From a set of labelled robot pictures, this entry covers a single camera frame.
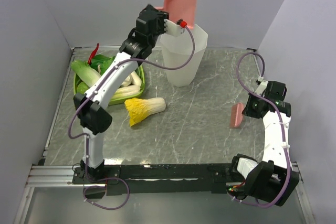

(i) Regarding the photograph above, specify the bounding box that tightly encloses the aluminium rail frame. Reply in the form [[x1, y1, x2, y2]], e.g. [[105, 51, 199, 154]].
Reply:
[[26, 163, 304, 188]]

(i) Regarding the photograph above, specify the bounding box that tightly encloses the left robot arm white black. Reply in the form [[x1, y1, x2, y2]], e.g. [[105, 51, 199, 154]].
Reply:
[[73, 5, 169, 183]]

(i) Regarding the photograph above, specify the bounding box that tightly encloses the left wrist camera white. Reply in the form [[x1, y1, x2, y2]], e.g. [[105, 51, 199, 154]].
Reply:
[[164, 19, 187, 37]]

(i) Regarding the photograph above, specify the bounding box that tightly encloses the red chili pepper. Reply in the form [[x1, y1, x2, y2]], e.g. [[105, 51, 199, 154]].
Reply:
[[88, 43, 99, 65]]

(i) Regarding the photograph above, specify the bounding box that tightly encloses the green celery stalk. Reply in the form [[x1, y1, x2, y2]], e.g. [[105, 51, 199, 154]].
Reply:
[[109, 85, 140, 105]]

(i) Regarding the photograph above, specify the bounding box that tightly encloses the pink dustpan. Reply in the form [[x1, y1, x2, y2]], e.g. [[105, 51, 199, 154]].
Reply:
[[155, 0, 197, 29]]

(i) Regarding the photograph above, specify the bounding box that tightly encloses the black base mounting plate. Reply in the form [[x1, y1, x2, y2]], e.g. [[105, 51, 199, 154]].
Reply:
[[72, 163, 244, 196]]

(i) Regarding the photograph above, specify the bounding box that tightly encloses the yellow napa cabbage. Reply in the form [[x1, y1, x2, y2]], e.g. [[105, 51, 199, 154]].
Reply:
[[124, 97, 166, 126]]

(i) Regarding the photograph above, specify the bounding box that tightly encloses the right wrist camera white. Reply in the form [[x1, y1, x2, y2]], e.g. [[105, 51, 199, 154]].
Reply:
[[255, 76, 268, 97]]

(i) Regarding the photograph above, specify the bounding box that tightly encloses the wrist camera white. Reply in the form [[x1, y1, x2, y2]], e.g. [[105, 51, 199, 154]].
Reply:
[[164, 19, 187, 37], [255, 76, 268, 97]]

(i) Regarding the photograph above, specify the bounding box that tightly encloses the pink hand brush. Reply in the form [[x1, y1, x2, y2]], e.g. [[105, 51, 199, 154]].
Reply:
[[230, 103, 244, 129]]

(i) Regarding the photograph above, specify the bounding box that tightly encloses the large white napa cabbage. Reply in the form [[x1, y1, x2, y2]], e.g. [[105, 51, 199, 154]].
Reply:
[[71, 60, 101, 88]]

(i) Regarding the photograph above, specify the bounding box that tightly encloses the white radish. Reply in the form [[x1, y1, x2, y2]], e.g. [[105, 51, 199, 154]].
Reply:
[[125, 71, 142, 86]]

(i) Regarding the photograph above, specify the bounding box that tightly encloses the white plastic waste bin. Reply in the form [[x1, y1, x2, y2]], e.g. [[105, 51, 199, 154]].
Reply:
[[160, 24, 208, 87]]

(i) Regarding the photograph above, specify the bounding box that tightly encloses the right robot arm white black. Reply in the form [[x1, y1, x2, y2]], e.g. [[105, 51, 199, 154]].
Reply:
[[227, 77, 300, 206]]

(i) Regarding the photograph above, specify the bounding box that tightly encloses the green vegetable tray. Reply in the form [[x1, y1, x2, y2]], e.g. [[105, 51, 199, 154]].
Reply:
[[71, 59, 145, 105]]

